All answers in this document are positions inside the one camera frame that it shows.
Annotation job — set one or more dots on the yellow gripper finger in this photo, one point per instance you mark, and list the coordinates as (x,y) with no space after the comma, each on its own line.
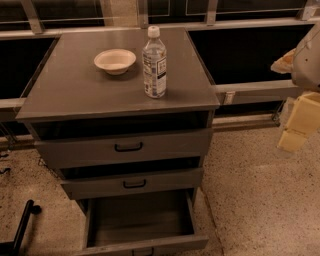
(284,64)
(303,121)

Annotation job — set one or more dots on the clear plastic water bottle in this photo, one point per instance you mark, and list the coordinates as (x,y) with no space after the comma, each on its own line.
(154,62)

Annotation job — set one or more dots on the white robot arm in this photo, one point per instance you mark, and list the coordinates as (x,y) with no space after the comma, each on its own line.
(303,63)

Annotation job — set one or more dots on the grey drawer cabinet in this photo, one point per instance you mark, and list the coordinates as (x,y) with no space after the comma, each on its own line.
(72,98)

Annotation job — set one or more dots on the bottom grey drawer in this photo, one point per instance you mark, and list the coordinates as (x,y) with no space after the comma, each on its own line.
(148,224)

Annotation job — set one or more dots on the grey drawer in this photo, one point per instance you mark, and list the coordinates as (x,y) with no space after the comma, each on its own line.
(148,224)
(135,183)
(83,152)

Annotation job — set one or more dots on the middle grey drawer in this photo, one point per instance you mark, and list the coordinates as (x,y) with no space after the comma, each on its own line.
(135,183)

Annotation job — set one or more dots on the top grey drawer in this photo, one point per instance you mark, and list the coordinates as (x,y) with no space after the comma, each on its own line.
(83,152)

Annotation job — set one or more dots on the white paper bowl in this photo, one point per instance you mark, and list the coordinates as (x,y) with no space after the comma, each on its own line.
(115,61)

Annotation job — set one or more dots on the black metal bar stand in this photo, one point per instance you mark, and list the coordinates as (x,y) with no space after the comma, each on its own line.
(12,248)

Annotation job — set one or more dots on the metal railing frame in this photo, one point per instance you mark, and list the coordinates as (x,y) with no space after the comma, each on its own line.
(237,40)

